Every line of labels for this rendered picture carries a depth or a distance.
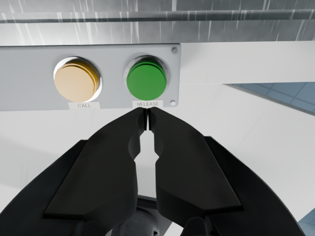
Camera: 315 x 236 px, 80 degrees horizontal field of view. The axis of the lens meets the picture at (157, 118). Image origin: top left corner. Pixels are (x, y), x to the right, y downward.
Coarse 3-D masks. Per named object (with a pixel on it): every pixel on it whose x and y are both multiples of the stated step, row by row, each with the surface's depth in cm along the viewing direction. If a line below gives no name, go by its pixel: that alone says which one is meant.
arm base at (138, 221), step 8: (136, 216) 42; (144, 216) 43; (152, 216) 44; (120, 224) 41; (128, 224) 40; (136, 224) 41; (144, 224) 41; (152, 224) 43; (112, 232) 40; (120, 232) 39; (128, 232) 39; (136, 232) 40; (144, 232) 40; (152, 232) 42
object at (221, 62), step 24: (192, 48) 28; (216, 48) 28; (240, 48) 28; (264, 48) 28; (288, 48) 28; (312, 48) 29; (192, 72) 30; (216, 72) 30; (240, 72) 30; (264, 72) 30; (288, 72) 30; (312, 72) 30
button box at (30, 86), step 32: (0, 64) 18; (32, 64) 19; (96, 64) 19; (128, 64) 19; (160, 64) 19; (0, 96) 20; (32, 96) 20; (96, 96) 20; (128, 96) 21; (160, 96) 21
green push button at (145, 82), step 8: (136, 64) 18; (144, 64) 18; (152, 64) 18; (128, 72) 18; (136, 72) 18; (144, 72) 18; (152, 72) 18; (160, 72) 18; (128, 80) 18; (136, 80) 18; (144, 80) 18; (152, 80) 19; (160, 80) 19; (128, 88) 19; (136, 88) 19; (144, 88) 19; (152, 88) 19; (160, 88) 19; (136, 96) 19; (144, 96) 19; (152, 96) 19
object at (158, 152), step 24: (168, 120) 11; (168, 144) 9; (192, 144) 9; (168, 168) 8; (192, 168) 7; (216, 168) 7; (168, 192) 7; (192, 192) 6; (216, 192) 6; (168, 216) 7; (192, 216) 6
